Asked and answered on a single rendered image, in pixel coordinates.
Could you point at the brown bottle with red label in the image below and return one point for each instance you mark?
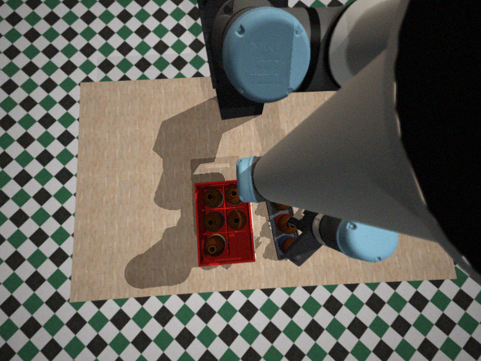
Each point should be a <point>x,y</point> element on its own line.
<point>282,224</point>

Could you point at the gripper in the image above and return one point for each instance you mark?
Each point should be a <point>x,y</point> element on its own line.
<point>301,222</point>

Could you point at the brown bottle with blue label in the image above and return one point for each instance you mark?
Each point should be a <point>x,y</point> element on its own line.
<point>285,241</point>

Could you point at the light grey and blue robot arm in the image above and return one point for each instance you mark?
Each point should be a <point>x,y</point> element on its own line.
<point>346,160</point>

